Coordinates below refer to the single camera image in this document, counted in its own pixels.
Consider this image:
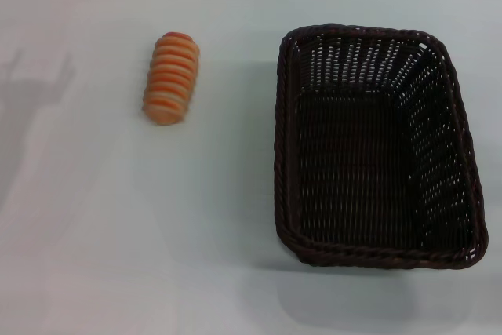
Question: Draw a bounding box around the orange striped bread roll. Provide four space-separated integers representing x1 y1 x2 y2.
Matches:
141 31 202 127

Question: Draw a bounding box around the dark brown woven basket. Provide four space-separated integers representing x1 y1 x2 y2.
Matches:
273 24 489 271

